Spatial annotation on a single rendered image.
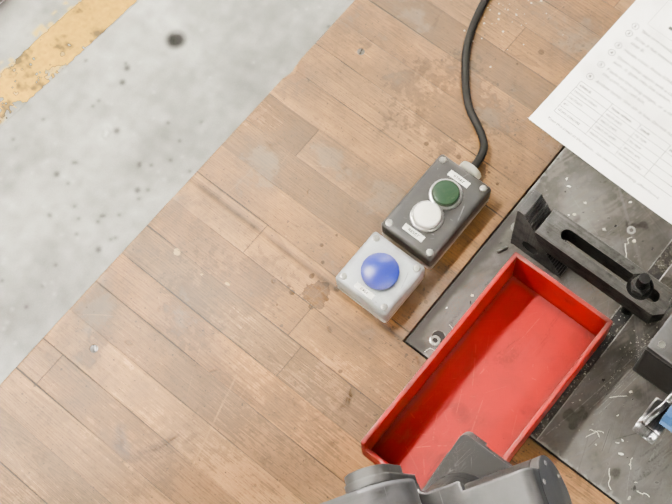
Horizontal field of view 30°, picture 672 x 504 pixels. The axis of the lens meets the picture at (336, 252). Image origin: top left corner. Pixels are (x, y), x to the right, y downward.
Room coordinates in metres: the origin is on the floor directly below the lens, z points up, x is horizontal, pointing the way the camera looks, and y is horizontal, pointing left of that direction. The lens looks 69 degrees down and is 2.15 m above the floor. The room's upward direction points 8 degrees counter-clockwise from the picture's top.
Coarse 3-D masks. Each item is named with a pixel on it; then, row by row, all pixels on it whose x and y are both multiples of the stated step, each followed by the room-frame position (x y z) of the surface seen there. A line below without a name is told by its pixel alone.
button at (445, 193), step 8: (440, 184) 0.52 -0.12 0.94; (448, 184) 0.52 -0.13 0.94; (456, 184) 0.52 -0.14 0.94; (432, 192) 0.51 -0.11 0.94; (440, 192) 0.51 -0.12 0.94; (448, 192) 0.51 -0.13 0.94; (456, 192) 0.51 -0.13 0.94; (440, 200) 0.50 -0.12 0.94; (448, 200) 0.50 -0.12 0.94; (456, 200) 0.50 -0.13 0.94
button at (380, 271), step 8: (368, 256) 0.45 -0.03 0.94; (376, 256) 0.45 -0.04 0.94; (384, 256) 0.45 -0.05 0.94; (368, 264) 0.44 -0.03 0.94; (376, 264) 0.44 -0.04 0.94; (384, 264) 0.44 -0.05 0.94; (392, 264) 0.44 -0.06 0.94; (368, 272) 0.44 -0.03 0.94; (376, 272) 0.43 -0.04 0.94; (384, 272) 0.43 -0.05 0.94; (392, 272) 0.43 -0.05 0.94; (368, 280) 0.43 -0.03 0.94; (376, 280) 0.43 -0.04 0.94; (384, 280) 0.42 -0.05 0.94; (392, 280) 0.42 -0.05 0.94; (376, 288) 0.42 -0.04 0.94; (384, 288) 0.42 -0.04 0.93
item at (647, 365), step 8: (648, 352) 0.30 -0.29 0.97; (640, 360) 0.31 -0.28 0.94; (648, 360) 0.30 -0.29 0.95; (656, 360) 0.30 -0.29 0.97; (640, 368) 0.30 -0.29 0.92; (648, 368) 0.30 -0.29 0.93; (656, 368) 0.29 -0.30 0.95; (664, 368) 0.29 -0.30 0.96; (648, 376) 0.29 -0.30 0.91; (656, 376) 0.29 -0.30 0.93; (664, 376) 0.29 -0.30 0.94; (656, 384) 0.29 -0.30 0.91; (664, 384) 0.28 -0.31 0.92; (664, 392) 0.28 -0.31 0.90
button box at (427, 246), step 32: (480, 0) 0.76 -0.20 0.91; (480, 128) 0.59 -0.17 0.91; (448, 160) 0.55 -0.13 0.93; (480, 160) 0.55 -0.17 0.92; (416, 192) 0.52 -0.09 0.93; (480, 192) 0.51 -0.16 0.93; (384, 224) 0.49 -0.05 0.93; (416, 224) 0.48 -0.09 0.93; (448, 224) 0.48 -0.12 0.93; (416, 256) 0.45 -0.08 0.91
